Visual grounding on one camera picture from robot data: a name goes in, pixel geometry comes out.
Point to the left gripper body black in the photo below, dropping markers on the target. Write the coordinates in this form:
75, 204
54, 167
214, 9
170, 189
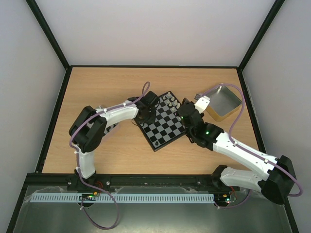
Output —
148, 119

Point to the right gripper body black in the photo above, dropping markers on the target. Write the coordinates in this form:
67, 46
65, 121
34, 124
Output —
185, 103

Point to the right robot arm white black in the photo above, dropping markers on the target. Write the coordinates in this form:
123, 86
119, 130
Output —
271, 176

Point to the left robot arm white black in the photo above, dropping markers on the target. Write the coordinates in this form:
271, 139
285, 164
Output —
87, 131

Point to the black grey chess board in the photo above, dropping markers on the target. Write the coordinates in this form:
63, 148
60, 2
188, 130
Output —
167, 127

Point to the pink tin with black pieces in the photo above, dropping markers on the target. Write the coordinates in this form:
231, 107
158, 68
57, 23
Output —
110, 129

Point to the yellow empty tin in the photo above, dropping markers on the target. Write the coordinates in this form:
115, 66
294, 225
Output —
225, 99

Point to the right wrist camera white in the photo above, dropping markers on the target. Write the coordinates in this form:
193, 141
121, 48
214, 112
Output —
202, 103

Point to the light blue cable duct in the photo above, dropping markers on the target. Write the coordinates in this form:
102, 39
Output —
122, 198

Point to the black aluminium frame rail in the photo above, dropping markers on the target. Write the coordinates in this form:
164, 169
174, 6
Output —
110, 182

